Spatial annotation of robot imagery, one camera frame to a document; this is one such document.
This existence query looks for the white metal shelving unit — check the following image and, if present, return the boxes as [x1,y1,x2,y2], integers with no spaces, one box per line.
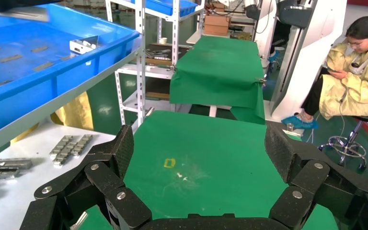
[104,0,205,127]

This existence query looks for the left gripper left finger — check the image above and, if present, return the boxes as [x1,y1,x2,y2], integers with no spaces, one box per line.
[20,125,153,230]

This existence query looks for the pile of metal parts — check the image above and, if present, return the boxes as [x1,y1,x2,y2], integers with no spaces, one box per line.
[145,47,173,61]

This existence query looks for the grey metal bracket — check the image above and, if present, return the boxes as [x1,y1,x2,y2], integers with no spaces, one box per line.
[0,6,50,23]

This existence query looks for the green table cloth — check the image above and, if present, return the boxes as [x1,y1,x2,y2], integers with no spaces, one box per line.
[170,35,266,125]
[76,110,340,230]

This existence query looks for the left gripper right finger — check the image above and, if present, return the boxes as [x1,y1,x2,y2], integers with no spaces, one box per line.
[264,122,368,230]

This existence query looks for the blue plastic bin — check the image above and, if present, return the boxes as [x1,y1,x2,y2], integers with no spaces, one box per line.
[0,3,140,140]
[130,0,198,17]

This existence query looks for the blue shoe cover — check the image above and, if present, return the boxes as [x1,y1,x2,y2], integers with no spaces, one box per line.
[280,115,320,131]

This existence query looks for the brown cardboard box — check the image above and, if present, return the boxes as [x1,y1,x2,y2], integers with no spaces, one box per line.
[204,15,231,36]

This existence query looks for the white robot column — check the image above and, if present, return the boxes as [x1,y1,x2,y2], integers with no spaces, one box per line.
[268,0,351,123]

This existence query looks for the black chrome swivel stool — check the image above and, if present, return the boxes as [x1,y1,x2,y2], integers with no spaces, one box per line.
[318,111,368,171]

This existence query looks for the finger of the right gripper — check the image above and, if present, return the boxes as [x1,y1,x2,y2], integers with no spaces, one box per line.
[0,0,61,16]

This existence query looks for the yellow plastic sheet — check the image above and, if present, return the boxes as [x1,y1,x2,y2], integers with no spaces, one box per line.
[11,92,94,145]

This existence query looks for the woman in yellow coat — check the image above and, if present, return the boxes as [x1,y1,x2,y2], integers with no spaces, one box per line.
[280,16,368,131]

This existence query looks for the box-shaped metal bracket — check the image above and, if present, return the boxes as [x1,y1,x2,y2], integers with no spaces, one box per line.
[69,35,100,55]

